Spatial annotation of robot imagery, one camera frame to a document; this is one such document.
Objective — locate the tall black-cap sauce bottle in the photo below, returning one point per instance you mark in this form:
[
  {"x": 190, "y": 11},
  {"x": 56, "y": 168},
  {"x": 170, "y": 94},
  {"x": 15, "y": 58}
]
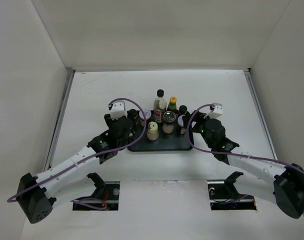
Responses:
[{"x": 159, "y": 106}]

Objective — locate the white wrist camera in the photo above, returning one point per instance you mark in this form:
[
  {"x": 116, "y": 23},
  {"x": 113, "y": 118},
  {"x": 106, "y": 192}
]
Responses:
[
  {"x": 215, "y": 111},
  {"x": 117, "y": 110}
]

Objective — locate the black plastic tray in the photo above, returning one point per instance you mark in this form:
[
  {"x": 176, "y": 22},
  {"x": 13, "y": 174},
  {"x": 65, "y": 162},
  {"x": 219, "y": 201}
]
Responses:
[{"x": 165, "y": 142}]

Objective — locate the small dark pepper bottle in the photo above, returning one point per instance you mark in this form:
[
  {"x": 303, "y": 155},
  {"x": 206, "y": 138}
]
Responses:
[{"x": 133, "y": 115}]

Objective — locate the yellow-cap white powder jar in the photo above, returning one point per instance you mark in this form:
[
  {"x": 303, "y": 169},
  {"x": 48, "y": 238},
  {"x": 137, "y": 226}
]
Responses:
[{"x": 152, "y": 131}]

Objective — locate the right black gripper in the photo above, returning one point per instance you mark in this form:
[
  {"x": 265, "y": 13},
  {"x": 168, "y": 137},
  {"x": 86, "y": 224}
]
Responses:
[{"x": 198, "y": 117}]

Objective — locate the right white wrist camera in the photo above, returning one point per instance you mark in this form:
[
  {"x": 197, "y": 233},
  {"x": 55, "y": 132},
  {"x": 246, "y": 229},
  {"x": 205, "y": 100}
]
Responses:
[{"x": 215, "y": 111}]

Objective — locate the small black-cap spice bottle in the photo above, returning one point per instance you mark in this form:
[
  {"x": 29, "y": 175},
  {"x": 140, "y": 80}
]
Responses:
[{"x": 182, "y": 111}]

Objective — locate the red-label lid brown jar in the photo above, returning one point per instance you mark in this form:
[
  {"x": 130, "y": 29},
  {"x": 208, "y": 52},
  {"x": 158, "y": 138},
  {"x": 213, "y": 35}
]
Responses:
[{"x": 144, "y": 117}]

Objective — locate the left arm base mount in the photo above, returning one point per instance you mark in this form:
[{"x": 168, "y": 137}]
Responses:
[{"x": 105, "y": 196}]

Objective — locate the yellow-cap red sauce bottle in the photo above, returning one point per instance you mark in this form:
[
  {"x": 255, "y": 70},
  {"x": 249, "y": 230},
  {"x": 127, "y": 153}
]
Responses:
[{"x": 172, "y": 106}]

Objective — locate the silver-lid white powder jar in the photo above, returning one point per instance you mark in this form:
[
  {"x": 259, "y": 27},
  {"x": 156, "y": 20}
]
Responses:
[{"x": 169, "y": 119}]

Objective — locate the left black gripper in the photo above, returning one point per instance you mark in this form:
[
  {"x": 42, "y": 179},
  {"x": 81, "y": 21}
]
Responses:
[{"x": 109, "y": 120}]

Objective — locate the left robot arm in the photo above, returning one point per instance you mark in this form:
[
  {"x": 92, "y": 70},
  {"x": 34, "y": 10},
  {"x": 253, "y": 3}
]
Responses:
[{"x": 77, "y": 177}]

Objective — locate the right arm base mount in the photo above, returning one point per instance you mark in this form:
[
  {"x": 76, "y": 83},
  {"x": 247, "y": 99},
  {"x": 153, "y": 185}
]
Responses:
[{"x": 223, "y": 195}]

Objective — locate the red-label lid spice jar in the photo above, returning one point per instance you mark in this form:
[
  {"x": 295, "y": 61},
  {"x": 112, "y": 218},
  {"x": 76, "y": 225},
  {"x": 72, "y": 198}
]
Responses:
[{"x": 182, "y": 122}]

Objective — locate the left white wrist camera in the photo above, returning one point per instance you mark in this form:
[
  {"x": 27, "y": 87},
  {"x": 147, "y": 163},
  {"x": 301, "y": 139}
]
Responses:
[{"x": 117, "y": 110}]

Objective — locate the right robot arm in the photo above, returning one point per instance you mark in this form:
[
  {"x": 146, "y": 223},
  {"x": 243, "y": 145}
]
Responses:
[{"x": 275, "y": 181}]

